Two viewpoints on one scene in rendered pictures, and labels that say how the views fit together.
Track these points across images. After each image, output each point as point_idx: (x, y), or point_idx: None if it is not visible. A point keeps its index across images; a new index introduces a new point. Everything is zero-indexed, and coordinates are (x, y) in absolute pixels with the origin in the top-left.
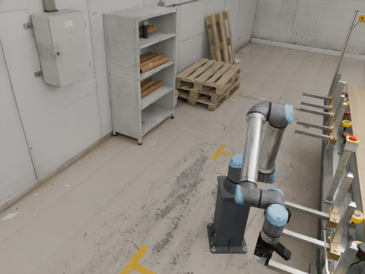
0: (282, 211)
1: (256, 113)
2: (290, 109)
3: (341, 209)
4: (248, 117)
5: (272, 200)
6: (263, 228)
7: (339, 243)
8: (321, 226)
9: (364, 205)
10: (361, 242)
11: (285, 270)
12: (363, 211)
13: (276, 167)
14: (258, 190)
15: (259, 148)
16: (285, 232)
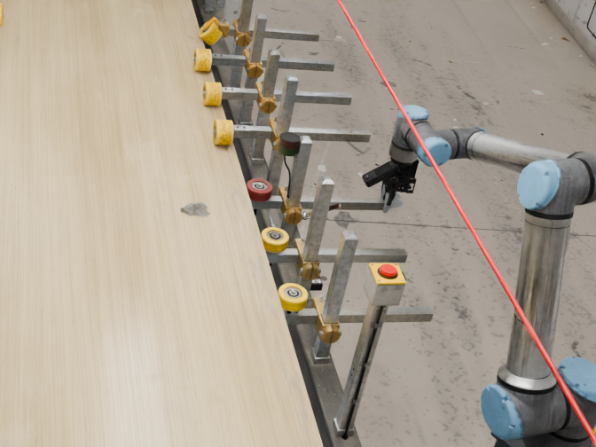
0: (410, 111)
1: (580, 151)
2: (536, 161)
3: None
4: (588, 163)
5: (431, 126)
6: None
7: (302, 253)
8: (330, 356)
9: (282, 323)
10: (274, 242)
11: (356, 197)
12: (281, 306)
13: (500, 388)
14: (458, 133)
15: (514, 152)
16: (387, 249)
